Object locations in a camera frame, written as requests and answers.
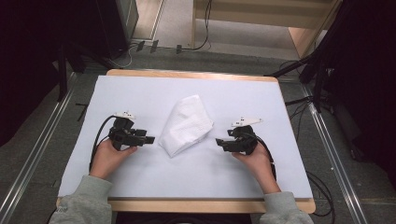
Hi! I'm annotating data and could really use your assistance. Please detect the black metal stand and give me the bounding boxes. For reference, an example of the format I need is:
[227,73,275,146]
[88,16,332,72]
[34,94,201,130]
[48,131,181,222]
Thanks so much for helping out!
[55,41,120,103]
[263,0,353,114]

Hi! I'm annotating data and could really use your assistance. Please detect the metal floor rail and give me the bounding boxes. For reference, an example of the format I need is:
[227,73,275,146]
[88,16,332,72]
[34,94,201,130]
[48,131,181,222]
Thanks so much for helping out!
[0,72,78,224]
[299,83,371,224]

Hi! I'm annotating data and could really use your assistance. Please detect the light wooden shelf unit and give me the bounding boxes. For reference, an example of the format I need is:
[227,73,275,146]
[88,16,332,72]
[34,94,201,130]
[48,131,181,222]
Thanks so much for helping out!
[191,0,344,59]

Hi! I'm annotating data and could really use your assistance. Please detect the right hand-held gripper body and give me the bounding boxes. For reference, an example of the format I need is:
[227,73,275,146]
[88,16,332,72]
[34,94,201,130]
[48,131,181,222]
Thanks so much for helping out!
[226,116,264,156]

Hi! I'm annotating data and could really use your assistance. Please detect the person's right hand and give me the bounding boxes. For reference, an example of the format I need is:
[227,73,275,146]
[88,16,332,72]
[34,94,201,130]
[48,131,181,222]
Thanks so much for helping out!
[231,142,282,195]

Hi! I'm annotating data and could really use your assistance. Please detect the black floor cables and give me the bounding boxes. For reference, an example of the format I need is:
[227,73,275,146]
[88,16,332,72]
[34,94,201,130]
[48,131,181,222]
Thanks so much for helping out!
[283,59,315,143]

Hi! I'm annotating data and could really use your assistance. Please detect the white floor cable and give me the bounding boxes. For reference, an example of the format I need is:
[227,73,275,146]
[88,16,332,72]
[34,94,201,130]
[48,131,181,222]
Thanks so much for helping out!
[114,42,138,70]

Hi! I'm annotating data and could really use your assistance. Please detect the white mesh laundry bag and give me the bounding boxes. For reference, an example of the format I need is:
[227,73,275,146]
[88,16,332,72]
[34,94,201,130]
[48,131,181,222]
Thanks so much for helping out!
[157,93,216,159]

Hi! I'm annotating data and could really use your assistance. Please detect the right hand-held gripper black cable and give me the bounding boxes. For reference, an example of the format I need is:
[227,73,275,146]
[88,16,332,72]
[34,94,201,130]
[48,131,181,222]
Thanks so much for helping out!
[253,133,278,182]

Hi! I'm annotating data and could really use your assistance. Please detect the black looped floor cable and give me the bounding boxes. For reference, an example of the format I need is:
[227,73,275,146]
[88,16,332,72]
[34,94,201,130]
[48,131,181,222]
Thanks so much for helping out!
[305,170,336,217]

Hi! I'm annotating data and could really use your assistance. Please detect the left hand-held gripper black cable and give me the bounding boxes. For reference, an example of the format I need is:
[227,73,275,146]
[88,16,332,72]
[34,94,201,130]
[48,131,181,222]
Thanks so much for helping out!
[89,114,119,173]

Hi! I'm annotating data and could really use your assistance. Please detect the wooden table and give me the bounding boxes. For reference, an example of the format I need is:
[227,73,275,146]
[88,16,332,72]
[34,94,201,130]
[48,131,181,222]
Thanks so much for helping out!
[55,68,317,215]

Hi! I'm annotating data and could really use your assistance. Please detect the white table mat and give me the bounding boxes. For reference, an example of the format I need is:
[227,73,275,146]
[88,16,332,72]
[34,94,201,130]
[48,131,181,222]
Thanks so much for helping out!
[57,75,314,201]

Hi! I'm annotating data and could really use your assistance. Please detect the black cabinet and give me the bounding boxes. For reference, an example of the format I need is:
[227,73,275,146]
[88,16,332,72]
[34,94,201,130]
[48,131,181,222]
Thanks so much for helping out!
[94,0,140,60]

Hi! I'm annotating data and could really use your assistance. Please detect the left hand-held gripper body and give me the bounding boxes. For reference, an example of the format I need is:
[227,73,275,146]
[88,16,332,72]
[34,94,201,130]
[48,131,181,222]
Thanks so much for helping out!
[107,110,148,152]

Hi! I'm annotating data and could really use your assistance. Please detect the black hanging cable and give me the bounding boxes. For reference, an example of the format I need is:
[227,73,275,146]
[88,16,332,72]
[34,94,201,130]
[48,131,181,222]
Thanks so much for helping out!
[181,0,214,51]

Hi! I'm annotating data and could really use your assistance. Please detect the hand-held gripper black cable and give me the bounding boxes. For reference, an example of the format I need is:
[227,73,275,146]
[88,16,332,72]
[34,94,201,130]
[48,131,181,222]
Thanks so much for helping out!
[253,133,278,182]
[89,114,119,173]

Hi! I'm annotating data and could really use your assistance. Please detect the person's left hand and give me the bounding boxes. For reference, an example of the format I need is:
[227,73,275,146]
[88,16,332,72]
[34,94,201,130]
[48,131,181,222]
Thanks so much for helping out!
[89,137,138,181]

